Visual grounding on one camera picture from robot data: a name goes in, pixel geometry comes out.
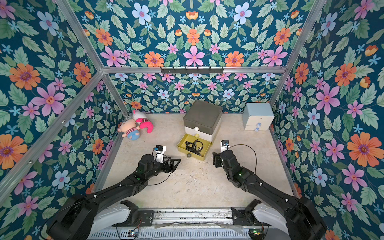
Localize grey top drawer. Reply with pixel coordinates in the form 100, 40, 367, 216
184, 120, 218, 135

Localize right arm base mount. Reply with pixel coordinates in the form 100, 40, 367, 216
231, 199, 262, 226

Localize pink white plush toy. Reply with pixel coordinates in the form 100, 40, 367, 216
133, 110, 154, 133

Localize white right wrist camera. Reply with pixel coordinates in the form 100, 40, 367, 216
220, 140, 230, 153

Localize black earphones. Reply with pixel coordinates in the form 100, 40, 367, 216
193, 140, 204, 153
185, 141, 197, 152
187, 147, 202, 156

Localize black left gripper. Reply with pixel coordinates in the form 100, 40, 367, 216
144, 155, 181, 181

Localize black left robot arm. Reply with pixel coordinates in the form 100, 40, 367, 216
47, 154, 181, 240

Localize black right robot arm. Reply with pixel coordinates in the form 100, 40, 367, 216
213, 150, 328, 240

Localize white drawer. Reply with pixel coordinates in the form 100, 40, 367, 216
185, 127, 218, 142

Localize light blue small cabinet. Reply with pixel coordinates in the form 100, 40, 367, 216
243, 103, 275, 132

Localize three-drawer mini cabinet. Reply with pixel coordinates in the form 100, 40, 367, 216
183, 99, 223, 143

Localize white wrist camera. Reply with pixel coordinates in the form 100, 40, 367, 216
154, 145, 167, 163
220, 140, 230, 153

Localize black hook rail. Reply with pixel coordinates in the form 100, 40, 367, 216
160, 67, 224, 75

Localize yellow bottom drawer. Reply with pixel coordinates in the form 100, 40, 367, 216
177, 134, 212, 161

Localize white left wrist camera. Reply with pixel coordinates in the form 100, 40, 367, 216
154, 145, 167, 163

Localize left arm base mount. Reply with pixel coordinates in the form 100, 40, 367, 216
120, 200, 155, 227

